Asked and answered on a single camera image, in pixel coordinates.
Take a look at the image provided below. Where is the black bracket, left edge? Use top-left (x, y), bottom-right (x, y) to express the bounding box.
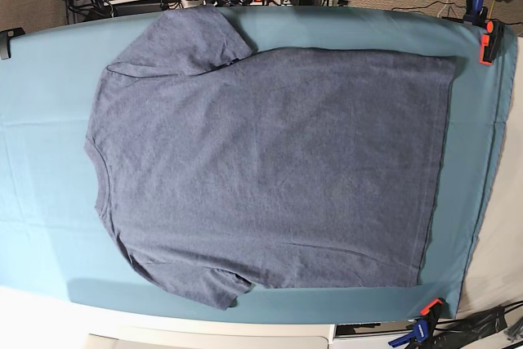
top-left (0, 27), bottom-right (25, 60)

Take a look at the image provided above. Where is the blue orange clamp, bottom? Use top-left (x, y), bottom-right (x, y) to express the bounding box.
top-left (388, 298), bottom-right (445, 348)

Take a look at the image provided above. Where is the blue-grey T-shirt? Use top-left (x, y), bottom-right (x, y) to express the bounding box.
top-left (85, 7), bottom-right (456, 310)

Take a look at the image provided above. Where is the black bag, bottom right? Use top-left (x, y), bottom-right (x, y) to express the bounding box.
top-left (423, 306), bottom-right (507, 349)

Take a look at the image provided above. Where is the orange black clamp, top right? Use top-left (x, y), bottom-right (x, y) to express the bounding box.
top-left (479, 20), bottom-right (505, 65)

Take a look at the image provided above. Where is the blue clamp, top right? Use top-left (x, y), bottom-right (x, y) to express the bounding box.
top-left (463, 0), bottom-right (488, 27)

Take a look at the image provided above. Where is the teal table cloth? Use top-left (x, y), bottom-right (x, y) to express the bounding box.
top-left (1, 7), bottom-right (522, 324)

